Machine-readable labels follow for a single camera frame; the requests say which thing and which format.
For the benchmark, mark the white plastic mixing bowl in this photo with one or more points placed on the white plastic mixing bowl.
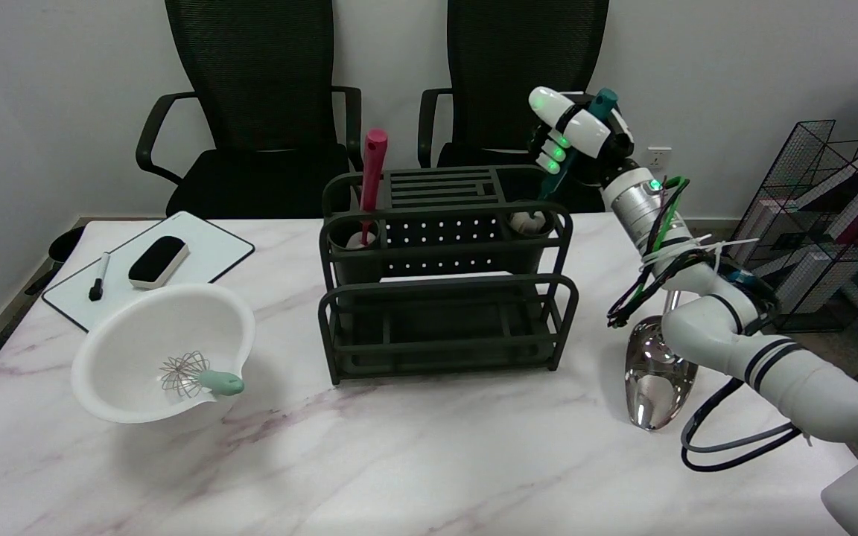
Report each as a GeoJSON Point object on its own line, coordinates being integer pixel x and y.
{"type": "Point", "coordinates": [131, 350]}

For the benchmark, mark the leaning white book stack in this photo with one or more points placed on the leaning white book stack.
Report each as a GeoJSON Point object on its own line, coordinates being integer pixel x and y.
{"type": "Point", "coordinates": [764, 219]}

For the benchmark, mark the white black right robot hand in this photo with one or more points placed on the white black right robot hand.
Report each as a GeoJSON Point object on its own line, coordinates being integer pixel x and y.
{"type": "Point", "coordinates": [585, 134]}

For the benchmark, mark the black mesh office chair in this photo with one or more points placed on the black mesh office chair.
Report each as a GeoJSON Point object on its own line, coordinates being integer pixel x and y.
{"type": "Point", "coordinates": [258, 89]}
{"type": "Point", "coordinates": [496, 74]}

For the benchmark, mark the small white whiteboard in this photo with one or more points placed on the small white whiteboard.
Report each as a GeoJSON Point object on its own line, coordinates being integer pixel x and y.
{"type": "Point", "coordinates": [205, 257]}

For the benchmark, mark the dark maroon book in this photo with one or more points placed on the dark maroon book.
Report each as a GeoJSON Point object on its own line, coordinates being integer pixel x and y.
{"type": "Point", "coordinates": [850, 190]}

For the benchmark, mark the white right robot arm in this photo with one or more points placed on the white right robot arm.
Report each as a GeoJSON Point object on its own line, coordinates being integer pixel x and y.
{"type": "Point", "coordinates": [809, 383]}

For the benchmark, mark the white grey book stack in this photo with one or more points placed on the white grey book stack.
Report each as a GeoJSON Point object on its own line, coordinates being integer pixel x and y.
{"type": "Point", "coordinates": [805, 281]}

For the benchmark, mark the white wall socket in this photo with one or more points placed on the white wall socket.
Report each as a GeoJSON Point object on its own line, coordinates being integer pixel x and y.
{"type": "Point", "coordinates": [660, 158]}

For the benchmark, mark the shiny steel scoop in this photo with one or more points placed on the shiny steel scoop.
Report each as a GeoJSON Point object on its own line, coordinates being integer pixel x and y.
{"type": "Point", "coordinates": [652, 387]}

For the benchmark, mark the black white board eraser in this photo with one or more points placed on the black white board eraser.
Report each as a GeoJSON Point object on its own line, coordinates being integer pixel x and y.
{"type": "Point", "coordinates": [157, 260]}

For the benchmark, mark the black whiteboard marker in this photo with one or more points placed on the black whiteboard marker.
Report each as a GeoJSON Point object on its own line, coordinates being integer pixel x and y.
{"type": "Point", "coordinates": [99, 279]}

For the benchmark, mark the dark green dish rack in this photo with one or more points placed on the dark green dish rack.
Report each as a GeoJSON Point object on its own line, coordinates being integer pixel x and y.
{"type": "Point", "coordinates": [444, 327]}

